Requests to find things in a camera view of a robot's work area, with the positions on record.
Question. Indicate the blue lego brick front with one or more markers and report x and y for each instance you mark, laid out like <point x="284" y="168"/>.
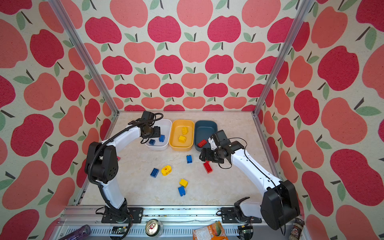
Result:
<point x="182" y="191"/>

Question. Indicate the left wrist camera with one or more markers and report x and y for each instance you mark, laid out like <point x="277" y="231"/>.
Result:
<point x="148" y="116"/>

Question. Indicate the soda can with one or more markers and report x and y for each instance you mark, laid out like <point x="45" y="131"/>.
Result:
<point x="154" y="228"/>

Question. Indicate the white plastic container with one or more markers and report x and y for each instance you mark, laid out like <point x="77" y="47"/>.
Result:
<point x="161" y="143"/>

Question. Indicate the purple bottle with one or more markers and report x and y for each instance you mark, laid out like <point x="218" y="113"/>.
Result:
<point x="80" y="234"/>

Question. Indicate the dark teal plastic container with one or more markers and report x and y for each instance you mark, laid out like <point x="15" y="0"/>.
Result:
<point x="203" y="130"/>

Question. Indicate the blue lego brick angled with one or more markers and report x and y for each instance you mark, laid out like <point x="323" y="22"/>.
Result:
<point x="154" y="173"/>

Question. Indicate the red lego brick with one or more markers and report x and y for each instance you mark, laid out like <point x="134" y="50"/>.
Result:
<point x="202" y="143"/>
<point x="207" y="167"/>

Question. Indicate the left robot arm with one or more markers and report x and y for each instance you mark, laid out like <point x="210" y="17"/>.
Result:
<point x="102" y="168"/>

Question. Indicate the yellow round lego piece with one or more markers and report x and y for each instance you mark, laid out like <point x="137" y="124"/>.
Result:
<point x="166" y="170"/>

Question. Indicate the orange snack bag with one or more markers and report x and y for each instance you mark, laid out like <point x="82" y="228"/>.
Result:
<point x="214" y="231"/>

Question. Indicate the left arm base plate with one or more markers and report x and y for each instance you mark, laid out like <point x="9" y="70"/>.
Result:
<point x="132" y="215"/>

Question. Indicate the yellow lego brick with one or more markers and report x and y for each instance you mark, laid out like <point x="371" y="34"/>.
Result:
<point x="182" y="139"/>
<point x="184" y="130"/>
<point x="183" y="183"/>

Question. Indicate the yellow lego brick front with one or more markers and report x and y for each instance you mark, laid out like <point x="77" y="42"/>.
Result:
<point x="183" y="183"/>

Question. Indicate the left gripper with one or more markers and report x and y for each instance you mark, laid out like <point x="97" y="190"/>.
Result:
<point x="157" y="133"/>

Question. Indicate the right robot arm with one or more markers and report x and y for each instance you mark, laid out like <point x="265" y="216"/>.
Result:
<point x="279" y="205"/>

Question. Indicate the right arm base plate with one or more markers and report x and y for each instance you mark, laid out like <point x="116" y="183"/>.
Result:
<point x="232" y="216"/>

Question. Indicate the yellow plastic container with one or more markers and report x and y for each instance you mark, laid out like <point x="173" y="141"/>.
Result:
<point x="176" y="131"/>

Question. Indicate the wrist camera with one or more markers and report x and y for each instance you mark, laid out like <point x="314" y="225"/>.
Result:
<point x="218" y="140"/>
<point x="148" y="116"/>

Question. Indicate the dark spice jar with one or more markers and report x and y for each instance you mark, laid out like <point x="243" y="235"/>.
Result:
<point x="297" y="229"/>

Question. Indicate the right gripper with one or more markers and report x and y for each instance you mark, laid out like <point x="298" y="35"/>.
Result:
<point x="206" y="152"/>

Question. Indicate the black round object front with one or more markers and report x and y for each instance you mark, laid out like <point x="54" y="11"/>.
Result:
<point x="245" y="232"/>

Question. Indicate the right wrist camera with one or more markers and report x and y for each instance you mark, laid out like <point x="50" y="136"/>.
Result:
<point x="218" y="140"/>

